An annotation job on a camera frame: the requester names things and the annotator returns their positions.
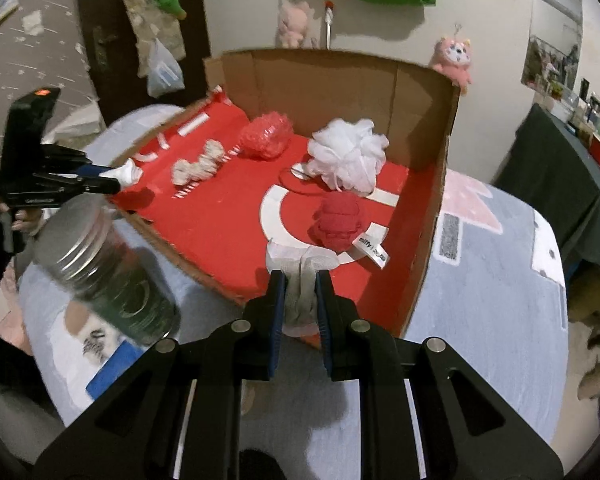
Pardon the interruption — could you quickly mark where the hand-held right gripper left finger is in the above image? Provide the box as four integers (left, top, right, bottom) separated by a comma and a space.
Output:
32, 270, 288, 480

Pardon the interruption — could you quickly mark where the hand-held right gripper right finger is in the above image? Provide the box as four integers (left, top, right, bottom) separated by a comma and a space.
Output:
315, 270, 563, 480

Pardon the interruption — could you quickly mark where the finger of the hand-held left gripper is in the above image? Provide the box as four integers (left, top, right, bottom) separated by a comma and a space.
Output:
55, 179, 122, 202
55, 146, 119, 177

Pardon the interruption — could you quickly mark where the white mesh cloth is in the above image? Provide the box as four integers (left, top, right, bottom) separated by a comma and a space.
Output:
266, 240, 353, 336

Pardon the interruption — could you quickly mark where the red plush with white label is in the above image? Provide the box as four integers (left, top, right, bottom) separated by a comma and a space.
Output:
307, 192, 392, 267

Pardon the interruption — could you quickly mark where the cardboard box with red lining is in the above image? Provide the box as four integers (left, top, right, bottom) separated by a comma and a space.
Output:
102, 49, 461, 341

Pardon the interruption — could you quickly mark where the white bath pouf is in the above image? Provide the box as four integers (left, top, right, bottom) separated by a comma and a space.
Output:
307, 118, 388, 197

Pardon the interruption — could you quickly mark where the coral pink bath pouf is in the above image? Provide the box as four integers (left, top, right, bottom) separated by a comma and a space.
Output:
238, 113, 294, 161

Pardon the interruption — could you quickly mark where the person's left hand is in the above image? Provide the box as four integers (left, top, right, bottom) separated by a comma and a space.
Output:
11, 208, 49, 237

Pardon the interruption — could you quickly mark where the glass jar with metal lid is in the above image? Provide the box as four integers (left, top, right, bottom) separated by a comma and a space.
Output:
32, 194, 181, 346

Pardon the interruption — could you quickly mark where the clear plastic bag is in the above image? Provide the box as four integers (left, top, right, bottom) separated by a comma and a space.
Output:
146, 37, 185, 98

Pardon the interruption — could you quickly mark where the pink bed sheet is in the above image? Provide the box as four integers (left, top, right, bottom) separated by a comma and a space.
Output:
0, 270, 36, 356

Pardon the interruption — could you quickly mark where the beige hanging organiser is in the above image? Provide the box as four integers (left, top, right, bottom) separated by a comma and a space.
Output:
109, 0, 187, 78

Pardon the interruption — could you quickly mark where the dark wooden door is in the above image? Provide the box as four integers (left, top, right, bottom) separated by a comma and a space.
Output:
75, 0, 213, 116

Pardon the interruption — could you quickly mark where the pink pig plush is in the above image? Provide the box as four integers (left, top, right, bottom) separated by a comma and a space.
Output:
276, 0, 315, 49

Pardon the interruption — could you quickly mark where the table with green cloth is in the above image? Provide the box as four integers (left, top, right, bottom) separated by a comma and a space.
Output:
492, 102, 600, 281

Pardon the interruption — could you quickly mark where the brush with red tip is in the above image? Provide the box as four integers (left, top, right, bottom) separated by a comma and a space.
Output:
321, 1, 337, 50

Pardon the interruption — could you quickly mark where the pink cat plush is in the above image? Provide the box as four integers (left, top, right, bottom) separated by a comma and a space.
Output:
428, 35, 476, 95

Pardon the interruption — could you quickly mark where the row of cosmetic bottles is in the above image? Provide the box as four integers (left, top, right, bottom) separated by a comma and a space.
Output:
545, 77, 600, 151

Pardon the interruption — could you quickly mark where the metal door handle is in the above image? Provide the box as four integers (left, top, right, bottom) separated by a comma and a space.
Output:
92, 25, 118, 68

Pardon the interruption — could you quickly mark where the wall mirror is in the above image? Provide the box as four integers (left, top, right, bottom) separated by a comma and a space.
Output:
522, 0, 583, 103

